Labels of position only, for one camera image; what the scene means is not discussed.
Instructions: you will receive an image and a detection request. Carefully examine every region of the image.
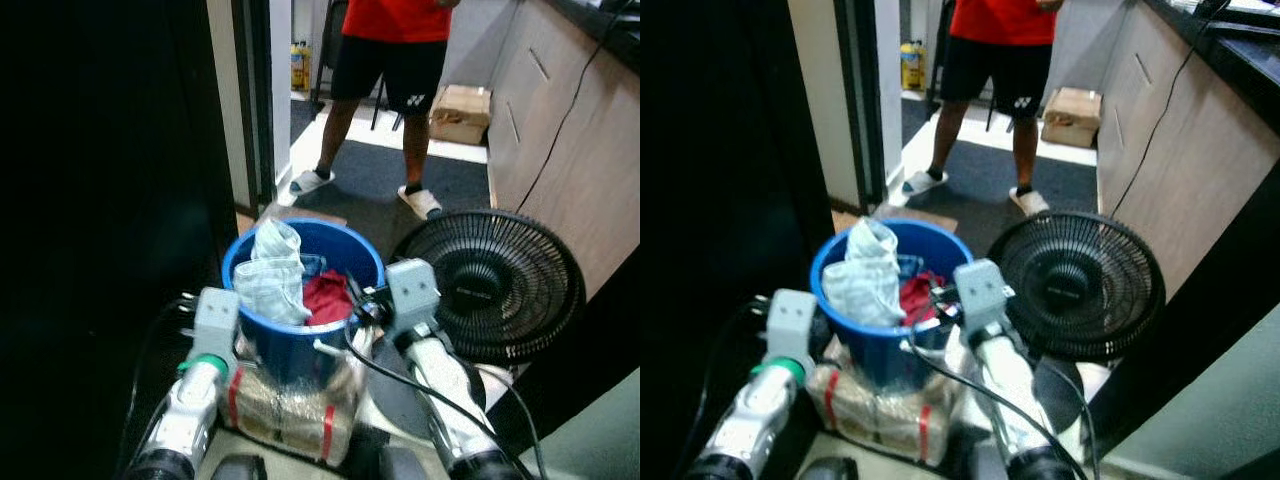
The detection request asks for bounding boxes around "light blue garment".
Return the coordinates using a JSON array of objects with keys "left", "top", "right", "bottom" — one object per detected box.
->
[
  {"left": 822, "top": 218, "right": 907, "bottom": 329},
  {"left": 233, "top": 218, "right": 314, "bottom": 327}
]

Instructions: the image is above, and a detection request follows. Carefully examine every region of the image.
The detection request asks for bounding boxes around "blue plastic bucket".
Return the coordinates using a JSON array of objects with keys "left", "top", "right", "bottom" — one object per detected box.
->
[
  {"left": 810, "top": 218, "right": 974, "bottom": 391},
  {"left": 222, "top": 218, "right": 387, "bottom": 387}
]

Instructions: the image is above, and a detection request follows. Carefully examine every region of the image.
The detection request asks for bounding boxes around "brown wooden board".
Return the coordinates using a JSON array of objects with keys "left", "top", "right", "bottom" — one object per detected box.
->
[
  {"left": 262, "top": 205, "right": 349, "bottom": 229},
  {"left": 832, "top": 205, "right": 959, "bottom": 233}
]

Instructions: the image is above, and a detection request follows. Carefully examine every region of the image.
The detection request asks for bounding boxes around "dark grey floor rug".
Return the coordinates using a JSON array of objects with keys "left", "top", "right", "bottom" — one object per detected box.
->
[
  {"left": 290, "top": 140, "right": 491, "bottom": 261},
  {"left": 905, "top": 140, "right": 1099, "bottom": 257}
]

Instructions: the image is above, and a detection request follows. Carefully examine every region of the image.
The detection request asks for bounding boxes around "black floor fan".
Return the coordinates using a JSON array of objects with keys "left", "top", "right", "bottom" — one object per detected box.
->
[
  {"left": 985, "top": 210, "right": 1167, "bottom": 423},
  {"left": 365, "top": 208, "right": 587, "bottom": 441}
]

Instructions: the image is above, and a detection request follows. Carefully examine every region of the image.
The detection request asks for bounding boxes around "plastic wrapped box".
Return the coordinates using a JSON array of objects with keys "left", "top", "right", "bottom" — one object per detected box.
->
[
  {"left": 805, "top": 340, "right": 967, "bottom": 467},
  {"left": 222, "top": 330, "right": 377, "bottom": 467}
]

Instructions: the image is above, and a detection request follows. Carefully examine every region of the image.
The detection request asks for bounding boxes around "dark robot left leg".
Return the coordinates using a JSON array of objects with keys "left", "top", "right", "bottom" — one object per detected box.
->
[
  {"left": 800, "top": 456, "right": 858, "bottom": 480},
  {"left": 210, "top": 454, "right": 267, "bottom": 480}
]

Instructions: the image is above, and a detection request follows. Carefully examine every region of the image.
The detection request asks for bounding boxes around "brown cardboard box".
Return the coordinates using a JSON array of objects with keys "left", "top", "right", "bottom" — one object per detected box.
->
[
  {"left": 1040, "top": 87, "right": 1103, "bottom": 149},
  {"left": 430, "top": 85, "right": 493, "bottom": 146}
]

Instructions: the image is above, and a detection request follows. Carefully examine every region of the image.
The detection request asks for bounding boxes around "wooden kitchen cabinet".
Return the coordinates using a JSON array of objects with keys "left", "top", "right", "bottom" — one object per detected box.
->
[
  {"left": 1095, "top": 0, "right": 1280, "bottom": 297},
  {"left": 487, "top": 0, "right": 641, "bottom": 301}
]

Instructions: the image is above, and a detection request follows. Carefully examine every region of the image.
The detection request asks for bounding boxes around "person in red shirt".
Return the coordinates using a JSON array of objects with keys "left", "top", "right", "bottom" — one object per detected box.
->
[
  {"left": 900, "top": 0, "right": 1067, "bottom": 217},
  {"left": 290, "top": 0, "right": 463, "bottom": 221}
]

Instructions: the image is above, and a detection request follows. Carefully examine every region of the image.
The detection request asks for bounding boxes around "black kitchen countertop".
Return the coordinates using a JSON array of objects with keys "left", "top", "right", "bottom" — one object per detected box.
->
[
  {"left": 1145, "top": 0, "right": 1280, "bottom": 101},
  {"left": 545, "top": 0, "right": 641, "bottom": 77}
]

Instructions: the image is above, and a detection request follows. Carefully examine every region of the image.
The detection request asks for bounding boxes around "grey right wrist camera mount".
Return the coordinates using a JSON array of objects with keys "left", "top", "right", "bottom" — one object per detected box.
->
[
  {"left": 385, "top": 258, "right": 444, "bottom": 341},
  {"left": 953, "top": 258, "right": 1012, "bottom": 337}
]

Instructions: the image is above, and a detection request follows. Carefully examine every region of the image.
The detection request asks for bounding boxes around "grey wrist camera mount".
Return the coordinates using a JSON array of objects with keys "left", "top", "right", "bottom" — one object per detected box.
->
[
  {"left": 953, "top": 258, "right": 1012, "bottom": 337},
  {"left": 385, "top": 258, "right": 444, "bottom": 341},
  {"left": 765, "top": 290, "right": 819, "bottom": 370},
  {"left": 192, "top": 287, "right": 242, "bottom": 367}
]

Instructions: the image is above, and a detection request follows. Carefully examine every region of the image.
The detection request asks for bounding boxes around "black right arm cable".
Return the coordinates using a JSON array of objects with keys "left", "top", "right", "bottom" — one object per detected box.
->
[
  {"left": 900, "top": 290, "right": 1101, "bottom": 480},
  {"left": 314, "top": 300, "right": 546, "bottom": 480}
]

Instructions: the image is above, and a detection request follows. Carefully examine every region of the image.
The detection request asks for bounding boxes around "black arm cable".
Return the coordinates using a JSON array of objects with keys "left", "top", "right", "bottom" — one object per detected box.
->
[
  {"left": 690, "top": 300, "right": 771, "bottom": 471},
  {"left": 900, "top": 290, "right": 1101, "bottom": 480},
  {"left": 314, "top": 300, "right": 546, "bottom": 480},
  {"left": 128, "top": 296, "right": 197, "bottom": 473}
]

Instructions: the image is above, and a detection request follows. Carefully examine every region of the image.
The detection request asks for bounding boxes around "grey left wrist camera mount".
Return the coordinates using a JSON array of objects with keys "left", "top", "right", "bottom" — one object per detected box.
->
[
  {"left": 765, "top": 290, "right": 819, "bottom": 370},
  {"left": 192, "top": 287, "right": 242, "bottom": 367}
]

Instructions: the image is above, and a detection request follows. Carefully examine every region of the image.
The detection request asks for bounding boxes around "dark doorway frame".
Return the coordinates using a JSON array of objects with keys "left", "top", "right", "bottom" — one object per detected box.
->
[
  {"left": 788, "top": 0, "right": 903, "bottom": 211},
  {"left": 205, "top": 0, "right": 293, "bottom": 211}
]

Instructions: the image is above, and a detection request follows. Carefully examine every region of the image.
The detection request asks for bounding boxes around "black door post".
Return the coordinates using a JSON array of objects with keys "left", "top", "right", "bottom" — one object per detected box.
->
[
  {"left": 490, "top": 250, "right": 641, "bottom": 463},
  {"left": 1090, "top": 190, "right": 1280, "bottom": 453}
]

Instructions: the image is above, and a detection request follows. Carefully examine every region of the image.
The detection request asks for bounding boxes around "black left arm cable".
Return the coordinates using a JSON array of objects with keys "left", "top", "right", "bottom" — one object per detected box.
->
[
  {"left": 690, "top": 300, "right": 771, "bottom": 471},
  {"left": 128, "top": 296, "right": 197, "bottom": 473}
]

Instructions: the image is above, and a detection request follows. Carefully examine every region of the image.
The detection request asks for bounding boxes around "thin black appliance cable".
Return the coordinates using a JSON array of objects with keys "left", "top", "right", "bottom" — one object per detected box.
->
[
  {"left": 1110, "top": 0, "right": 1233, "bottom": 217},
  {"left": 515, "top": 0, "right": 637, "bottom": 213}
]

